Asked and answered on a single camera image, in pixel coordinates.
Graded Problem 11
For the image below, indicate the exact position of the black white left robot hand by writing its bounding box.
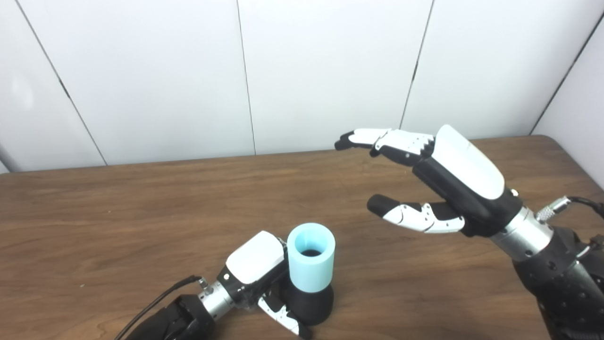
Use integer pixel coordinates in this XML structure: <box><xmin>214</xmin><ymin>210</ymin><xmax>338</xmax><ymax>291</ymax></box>
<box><xmin>216</xmin><ymin>230</ymin><xmax>313</xmax><ymax>339</ymax></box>

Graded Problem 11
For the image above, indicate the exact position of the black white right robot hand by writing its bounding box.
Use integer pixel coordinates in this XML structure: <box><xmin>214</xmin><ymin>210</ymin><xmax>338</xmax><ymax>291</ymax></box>
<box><xmin>335</xmin><ymin>125</ymin><xmax>523</xmax><ymax>238</ymax></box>

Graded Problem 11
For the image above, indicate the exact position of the light blue cylinder cup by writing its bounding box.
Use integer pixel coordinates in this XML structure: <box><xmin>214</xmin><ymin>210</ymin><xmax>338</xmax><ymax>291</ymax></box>
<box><xmin>287</xmin><ymin>223</ymin><xmax>336</xmax><ymax>293</ymax></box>

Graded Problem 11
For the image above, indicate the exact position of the black funnel-shaped nozzle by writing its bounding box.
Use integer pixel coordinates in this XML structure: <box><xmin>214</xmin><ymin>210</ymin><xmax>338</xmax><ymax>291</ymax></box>
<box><xmin>282</xmin><ymin>250</ymin><xmax>335</xmax><ymax>326</ymax></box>

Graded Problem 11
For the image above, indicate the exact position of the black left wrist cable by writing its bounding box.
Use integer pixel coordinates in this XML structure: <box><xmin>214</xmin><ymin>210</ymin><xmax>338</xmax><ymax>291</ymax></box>
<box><xmin>113</xmin><ymin>275</ymin><xmax>210</xmax><ymax>340</ymax></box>

